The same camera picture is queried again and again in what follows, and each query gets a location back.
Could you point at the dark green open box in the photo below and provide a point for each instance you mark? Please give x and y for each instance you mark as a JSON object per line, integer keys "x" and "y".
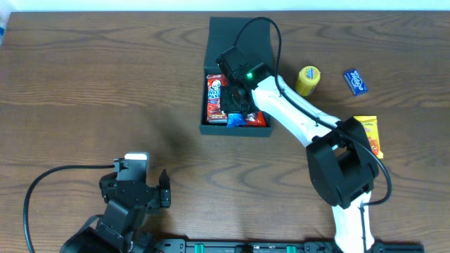
{"x": 254, "y": 41}

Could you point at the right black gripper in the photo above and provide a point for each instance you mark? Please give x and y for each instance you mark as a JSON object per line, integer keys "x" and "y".
{"x": 231, "y": 102}

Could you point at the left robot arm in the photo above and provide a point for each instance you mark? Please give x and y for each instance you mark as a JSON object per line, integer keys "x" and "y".
{"x": 113, "y": 231}

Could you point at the blue Eclipse mint tin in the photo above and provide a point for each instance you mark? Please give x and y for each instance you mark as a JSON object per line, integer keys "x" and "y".
{"x": 355, "y": 82}

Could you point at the blue Oreo cookie pack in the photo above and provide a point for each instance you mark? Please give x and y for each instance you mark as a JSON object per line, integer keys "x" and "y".
{"x": 235, "y": 120}

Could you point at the Hello Panda biscuit box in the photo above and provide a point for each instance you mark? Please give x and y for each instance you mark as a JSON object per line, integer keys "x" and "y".
{"x": 215, "y": 114}

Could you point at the yellow Julie's biscuit packet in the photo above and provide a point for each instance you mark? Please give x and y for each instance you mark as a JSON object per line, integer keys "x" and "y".
{"x": 370, "y": 124}

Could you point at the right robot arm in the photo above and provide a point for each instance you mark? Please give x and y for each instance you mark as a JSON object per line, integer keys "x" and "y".
{"x": 342, "y": 167}

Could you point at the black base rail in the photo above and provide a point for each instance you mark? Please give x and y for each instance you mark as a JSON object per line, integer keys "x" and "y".
{"x": 189, "y": 246}

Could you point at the yellow gum canister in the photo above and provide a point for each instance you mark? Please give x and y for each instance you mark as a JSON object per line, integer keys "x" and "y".
{"x": 308, "y": 78}

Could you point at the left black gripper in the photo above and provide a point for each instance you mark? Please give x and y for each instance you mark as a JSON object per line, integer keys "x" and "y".
{"x": 155, "y": 193}

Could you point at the red candy bag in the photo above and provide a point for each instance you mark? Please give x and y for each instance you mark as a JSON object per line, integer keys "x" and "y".
{"x": 255, "y": 119}

